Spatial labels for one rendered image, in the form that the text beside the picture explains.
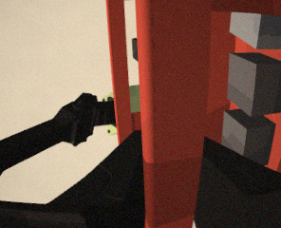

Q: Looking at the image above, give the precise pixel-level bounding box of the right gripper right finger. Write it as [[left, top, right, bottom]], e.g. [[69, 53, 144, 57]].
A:
[[194, 136, 281, 228]]

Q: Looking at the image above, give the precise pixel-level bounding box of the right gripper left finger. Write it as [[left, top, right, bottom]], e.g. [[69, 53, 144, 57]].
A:
[[0, 130, 145, 228]]

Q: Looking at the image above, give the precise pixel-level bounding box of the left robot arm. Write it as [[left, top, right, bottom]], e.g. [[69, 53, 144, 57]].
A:
[[0, 93, 117, 176]]

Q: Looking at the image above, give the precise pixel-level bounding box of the dark red plastic crate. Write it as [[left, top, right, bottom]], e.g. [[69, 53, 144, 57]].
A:
[[106, 0, 281, 228]]

